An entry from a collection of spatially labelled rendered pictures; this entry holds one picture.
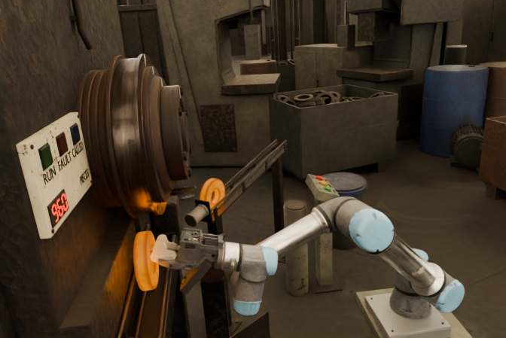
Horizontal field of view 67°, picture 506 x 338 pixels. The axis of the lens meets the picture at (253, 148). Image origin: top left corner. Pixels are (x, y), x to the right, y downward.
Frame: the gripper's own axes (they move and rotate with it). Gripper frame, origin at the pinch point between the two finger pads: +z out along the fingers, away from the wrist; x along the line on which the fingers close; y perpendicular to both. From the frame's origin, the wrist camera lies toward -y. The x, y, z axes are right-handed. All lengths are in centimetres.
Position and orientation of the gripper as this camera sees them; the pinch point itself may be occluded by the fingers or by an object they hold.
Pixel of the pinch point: (145, 254)
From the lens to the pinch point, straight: 109.7
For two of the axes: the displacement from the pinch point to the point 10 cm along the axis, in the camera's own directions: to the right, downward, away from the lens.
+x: 1.1, 3.0, -9.5
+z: -9.7, -1.5, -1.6
